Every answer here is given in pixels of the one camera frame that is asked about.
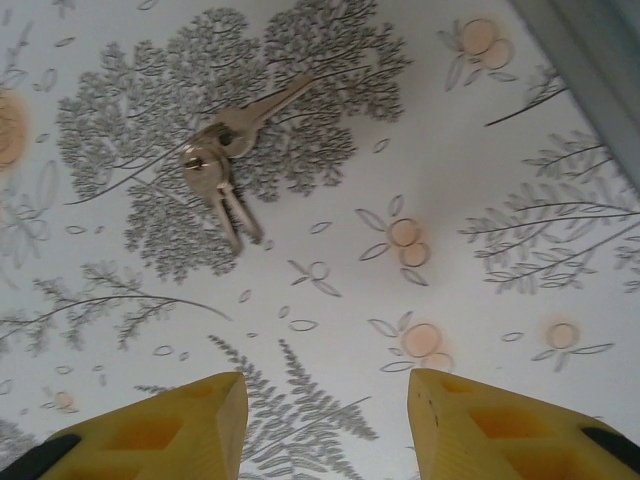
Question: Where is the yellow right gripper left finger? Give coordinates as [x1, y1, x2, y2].
[0, 370, 250, 480]

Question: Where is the aluminium side rail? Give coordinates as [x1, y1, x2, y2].
[508, 0, 640, 176]

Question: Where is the floral printed tablecloth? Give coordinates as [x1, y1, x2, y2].
[0, 0, 640, 480]

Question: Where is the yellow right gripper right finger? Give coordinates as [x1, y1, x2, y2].
[408, 368, 640, 480]

